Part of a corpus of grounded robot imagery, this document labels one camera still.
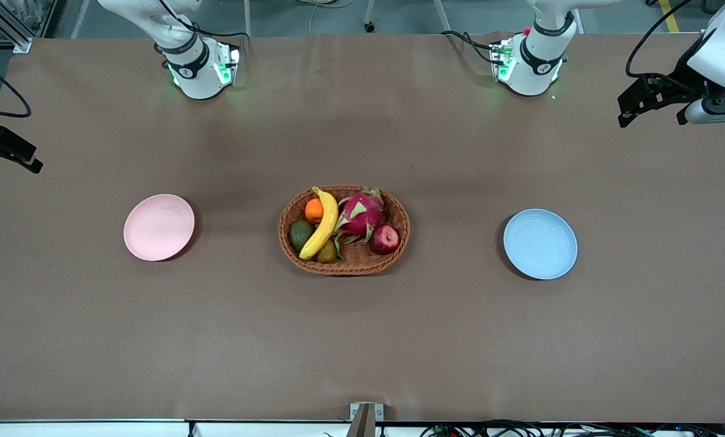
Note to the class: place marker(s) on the white table edge rail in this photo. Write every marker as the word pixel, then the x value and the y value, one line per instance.
pixel 95 428

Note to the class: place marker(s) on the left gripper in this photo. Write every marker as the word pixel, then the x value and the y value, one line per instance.
pixel 680 83

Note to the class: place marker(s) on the blue plate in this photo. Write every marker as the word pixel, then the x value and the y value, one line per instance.
pixel 540 244

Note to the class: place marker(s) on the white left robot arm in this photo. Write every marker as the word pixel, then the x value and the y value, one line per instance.
pixel 535 67

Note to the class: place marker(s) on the brown table cover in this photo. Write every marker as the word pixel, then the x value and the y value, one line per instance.
pixel 362 340

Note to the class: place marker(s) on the pink plate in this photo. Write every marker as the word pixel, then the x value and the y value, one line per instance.
pixel 158 227

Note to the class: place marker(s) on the brown wicker basket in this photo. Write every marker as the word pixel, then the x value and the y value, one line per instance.
pixel 362 262

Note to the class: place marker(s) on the yellow banana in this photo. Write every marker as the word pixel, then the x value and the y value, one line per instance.
pixel 326 224

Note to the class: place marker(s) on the pink dragon fruit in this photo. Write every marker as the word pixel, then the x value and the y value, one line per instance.
pixel 362 215

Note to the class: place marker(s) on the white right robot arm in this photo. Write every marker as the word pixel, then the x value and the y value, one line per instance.
pixel 195 73

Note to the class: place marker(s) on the brown kiwi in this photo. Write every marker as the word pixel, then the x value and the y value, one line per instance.
pixel 328 254

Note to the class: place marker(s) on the grey metal camera mount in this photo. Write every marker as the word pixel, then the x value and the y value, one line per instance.
pixel 365 419

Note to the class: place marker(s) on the orange fruit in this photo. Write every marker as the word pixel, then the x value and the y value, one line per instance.
pixel 313 211

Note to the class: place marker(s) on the green avocado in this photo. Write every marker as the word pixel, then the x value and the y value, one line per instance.
pixel 300 235

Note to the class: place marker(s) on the red apple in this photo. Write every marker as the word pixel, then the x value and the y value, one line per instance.
pixel 385 239

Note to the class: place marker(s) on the aluminium frame post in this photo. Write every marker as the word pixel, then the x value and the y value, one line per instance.
pixel 10 27

